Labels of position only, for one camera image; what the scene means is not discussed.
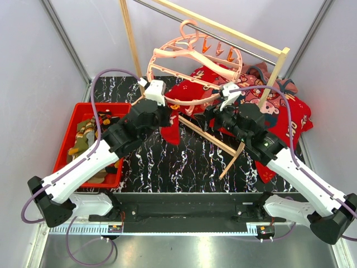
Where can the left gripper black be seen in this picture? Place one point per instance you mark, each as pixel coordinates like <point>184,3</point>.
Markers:
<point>166,111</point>

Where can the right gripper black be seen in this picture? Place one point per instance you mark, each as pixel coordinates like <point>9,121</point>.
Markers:
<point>203,119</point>

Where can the pink round clip hanger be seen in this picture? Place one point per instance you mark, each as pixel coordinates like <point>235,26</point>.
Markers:
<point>197,58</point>

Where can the black argyle sock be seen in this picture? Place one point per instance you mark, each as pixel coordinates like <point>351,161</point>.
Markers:
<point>106,119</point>

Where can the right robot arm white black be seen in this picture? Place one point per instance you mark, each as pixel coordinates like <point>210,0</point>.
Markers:
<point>327,212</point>

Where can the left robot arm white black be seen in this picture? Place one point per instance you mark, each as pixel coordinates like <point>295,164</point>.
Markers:
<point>55,195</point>

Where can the pink clip right side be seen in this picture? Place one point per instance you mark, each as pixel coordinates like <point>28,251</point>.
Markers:
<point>189,110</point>

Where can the grey sock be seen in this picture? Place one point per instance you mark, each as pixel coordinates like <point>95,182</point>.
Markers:
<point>90,136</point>

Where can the red plastic bin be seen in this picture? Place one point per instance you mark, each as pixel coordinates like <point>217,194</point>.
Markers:
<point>82,112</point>

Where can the red cartoon patterned blanket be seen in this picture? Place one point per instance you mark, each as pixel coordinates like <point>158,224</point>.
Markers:
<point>286,117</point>

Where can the olive green striped sock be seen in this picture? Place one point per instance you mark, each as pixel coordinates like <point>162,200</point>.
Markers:
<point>80,143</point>

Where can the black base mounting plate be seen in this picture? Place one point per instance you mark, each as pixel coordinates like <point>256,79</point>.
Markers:
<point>139,206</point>

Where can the pink grey garment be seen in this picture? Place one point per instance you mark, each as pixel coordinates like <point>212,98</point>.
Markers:
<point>260,71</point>

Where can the metal rack rod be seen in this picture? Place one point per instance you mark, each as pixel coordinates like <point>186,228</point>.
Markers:
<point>201,30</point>

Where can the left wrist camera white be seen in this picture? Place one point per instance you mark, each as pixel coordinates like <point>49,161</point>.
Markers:
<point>154,90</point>

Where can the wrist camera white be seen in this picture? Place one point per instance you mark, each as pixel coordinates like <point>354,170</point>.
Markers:
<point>229,92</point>
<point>154,90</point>

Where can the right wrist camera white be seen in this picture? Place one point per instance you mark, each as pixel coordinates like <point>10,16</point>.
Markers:
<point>229,92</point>

